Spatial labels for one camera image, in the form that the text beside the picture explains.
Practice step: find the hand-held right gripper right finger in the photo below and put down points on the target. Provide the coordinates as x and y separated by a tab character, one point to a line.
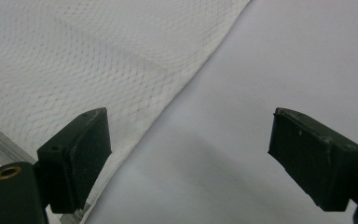
317	161

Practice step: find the white textured cloth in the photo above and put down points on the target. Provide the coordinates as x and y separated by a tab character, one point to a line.
74	62

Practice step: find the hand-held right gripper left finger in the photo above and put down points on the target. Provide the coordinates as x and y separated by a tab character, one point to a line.
74	161

